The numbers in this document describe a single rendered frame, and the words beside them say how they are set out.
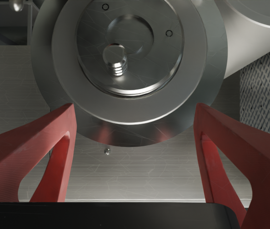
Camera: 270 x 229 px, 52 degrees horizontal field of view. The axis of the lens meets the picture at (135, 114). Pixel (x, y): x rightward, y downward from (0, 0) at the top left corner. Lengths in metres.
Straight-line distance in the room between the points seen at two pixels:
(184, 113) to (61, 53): 0.10
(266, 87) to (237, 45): 0.13
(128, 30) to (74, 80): 0.05
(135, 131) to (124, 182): 0.34
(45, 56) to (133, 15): 0.07
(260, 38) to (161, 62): 0.10
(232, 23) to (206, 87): 0.07
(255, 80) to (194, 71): 0.23
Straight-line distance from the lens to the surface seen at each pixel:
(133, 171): 0.54
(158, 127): 0.20
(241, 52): 0.30
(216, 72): 0.22
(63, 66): 0.21
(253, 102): 0.43
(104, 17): 0.20
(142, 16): 0.20
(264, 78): 0.41
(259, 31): 0.25
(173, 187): 0.55
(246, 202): 0.59
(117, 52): 0.16
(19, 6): 0.62
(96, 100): 0.20
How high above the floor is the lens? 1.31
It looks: 4 degrees down
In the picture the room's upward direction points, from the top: 180 degrees clockwise
